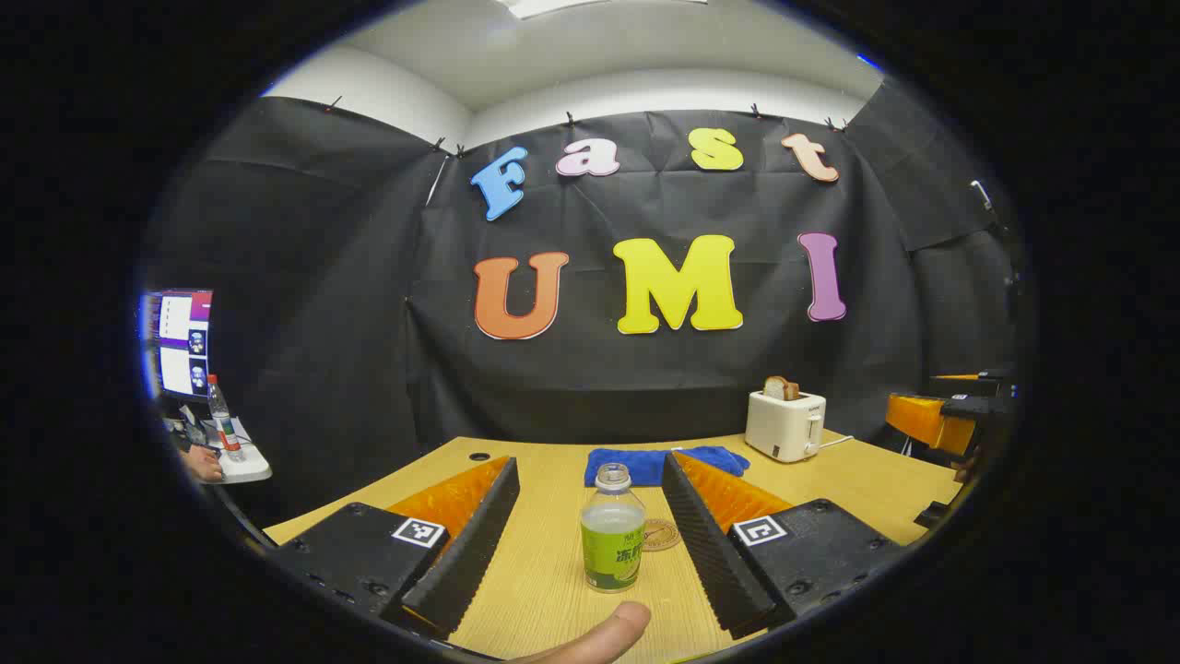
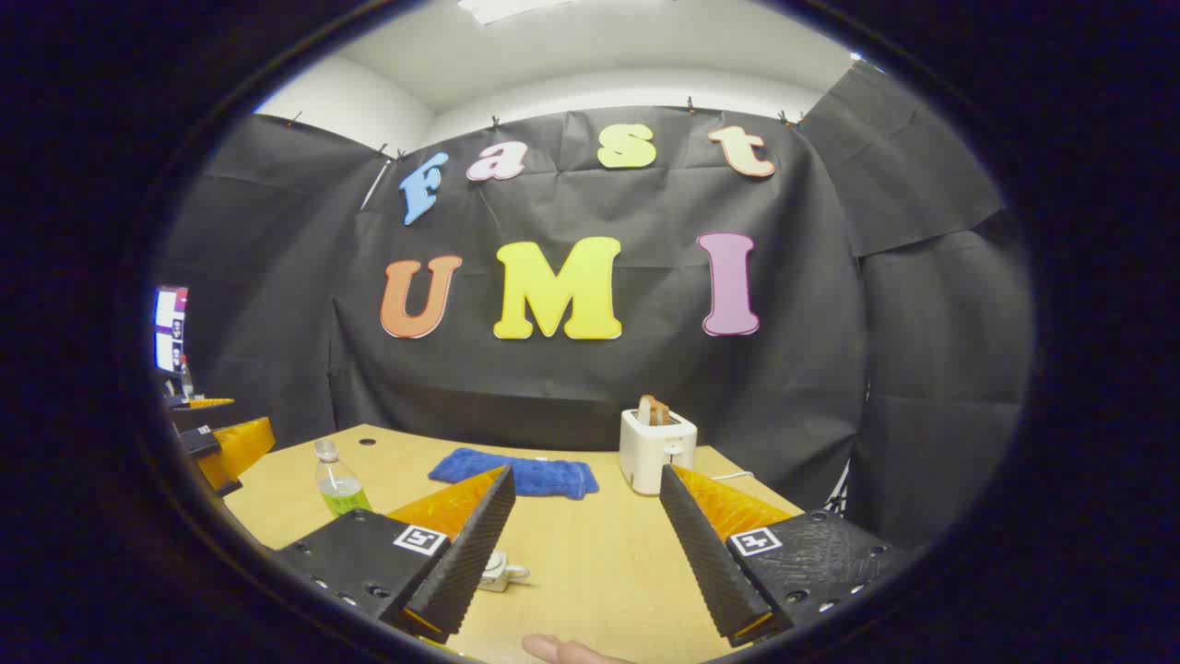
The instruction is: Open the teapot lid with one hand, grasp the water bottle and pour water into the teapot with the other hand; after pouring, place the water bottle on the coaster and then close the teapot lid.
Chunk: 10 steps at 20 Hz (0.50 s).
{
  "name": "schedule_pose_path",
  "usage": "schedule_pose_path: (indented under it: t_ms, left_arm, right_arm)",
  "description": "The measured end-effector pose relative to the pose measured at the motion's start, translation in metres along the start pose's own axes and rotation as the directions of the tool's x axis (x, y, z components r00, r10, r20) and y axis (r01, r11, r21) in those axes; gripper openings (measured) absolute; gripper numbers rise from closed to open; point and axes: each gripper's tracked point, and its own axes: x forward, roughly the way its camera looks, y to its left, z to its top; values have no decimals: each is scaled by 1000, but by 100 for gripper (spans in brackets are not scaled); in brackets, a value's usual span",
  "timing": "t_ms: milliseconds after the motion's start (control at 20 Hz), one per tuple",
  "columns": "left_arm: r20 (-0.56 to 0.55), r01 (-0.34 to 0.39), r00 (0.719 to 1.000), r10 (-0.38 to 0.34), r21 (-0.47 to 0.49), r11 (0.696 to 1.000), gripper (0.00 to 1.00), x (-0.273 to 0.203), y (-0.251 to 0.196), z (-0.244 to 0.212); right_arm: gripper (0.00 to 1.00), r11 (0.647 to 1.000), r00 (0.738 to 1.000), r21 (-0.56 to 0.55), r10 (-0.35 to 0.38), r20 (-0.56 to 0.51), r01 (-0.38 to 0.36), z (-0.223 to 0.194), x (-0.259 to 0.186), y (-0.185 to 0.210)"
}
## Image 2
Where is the white toaster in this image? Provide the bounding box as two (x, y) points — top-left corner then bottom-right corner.
(619, 409), (699, 496)

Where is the computer monitor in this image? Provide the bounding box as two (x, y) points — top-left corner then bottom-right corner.
(152, 286), (190, 374)

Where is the blue towel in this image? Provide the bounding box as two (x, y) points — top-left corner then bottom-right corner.
(428, 448), (600, 501)

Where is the clear green-label water bottle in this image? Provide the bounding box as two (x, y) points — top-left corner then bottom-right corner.
(313, 439), (374, 517)

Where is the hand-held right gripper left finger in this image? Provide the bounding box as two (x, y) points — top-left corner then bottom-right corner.
(275, 466), (517, 645)

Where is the white floral teacup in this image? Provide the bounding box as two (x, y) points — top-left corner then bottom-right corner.
(478, 551), (532, 593)

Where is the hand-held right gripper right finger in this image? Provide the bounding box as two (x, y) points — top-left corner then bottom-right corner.
(658, 464), (914, 648)

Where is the ceiling light panel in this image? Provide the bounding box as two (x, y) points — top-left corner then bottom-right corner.
(458, 0), (577, 26)

